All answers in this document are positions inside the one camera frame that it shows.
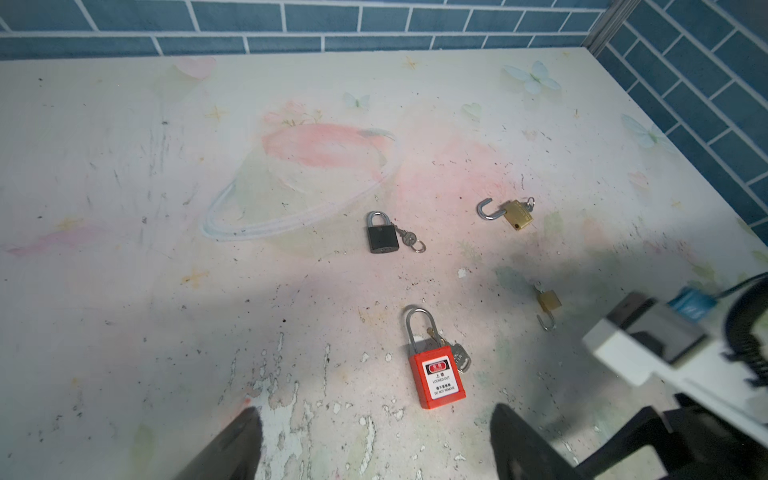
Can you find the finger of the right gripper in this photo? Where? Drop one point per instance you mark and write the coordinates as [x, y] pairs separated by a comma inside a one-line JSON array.
[[647, 428]]

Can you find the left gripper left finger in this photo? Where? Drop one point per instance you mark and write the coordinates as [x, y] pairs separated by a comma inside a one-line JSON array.
[[234, 453]]

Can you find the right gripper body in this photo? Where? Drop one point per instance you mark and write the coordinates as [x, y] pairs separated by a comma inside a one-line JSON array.
[[720, 450]]

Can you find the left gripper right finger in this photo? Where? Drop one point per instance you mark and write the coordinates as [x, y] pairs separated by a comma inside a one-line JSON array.
[[521, 453]]

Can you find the key of red padlock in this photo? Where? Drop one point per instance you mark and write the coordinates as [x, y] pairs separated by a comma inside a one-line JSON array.
[[461, 357]]

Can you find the red safety padlock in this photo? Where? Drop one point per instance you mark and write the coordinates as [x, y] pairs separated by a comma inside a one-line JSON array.
[[435, 372]]

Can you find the brass padlock shackle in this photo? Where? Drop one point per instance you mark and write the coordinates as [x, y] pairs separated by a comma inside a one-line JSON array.
[[517, 213]]

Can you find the key of black padlock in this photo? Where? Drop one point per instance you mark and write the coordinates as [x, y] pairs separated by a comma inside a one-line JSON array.
[[411, 240]]

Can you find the black padlock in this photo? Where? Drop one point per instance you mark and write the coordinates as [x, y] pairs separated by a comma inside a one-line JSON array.
[[382, 234]]

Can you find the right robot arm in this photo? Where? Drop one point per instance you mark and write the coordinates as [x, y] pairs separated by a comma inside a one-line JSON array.
[[736, 313]]

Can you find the small brass padlock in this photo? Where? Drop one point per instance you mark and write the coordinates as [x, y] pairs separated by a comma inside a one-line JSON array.
[[548, 302]]

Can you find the right corner aluminium post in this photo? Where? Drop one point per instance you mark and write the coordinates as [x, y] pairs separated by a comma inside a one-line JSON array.
[[608, 24]]

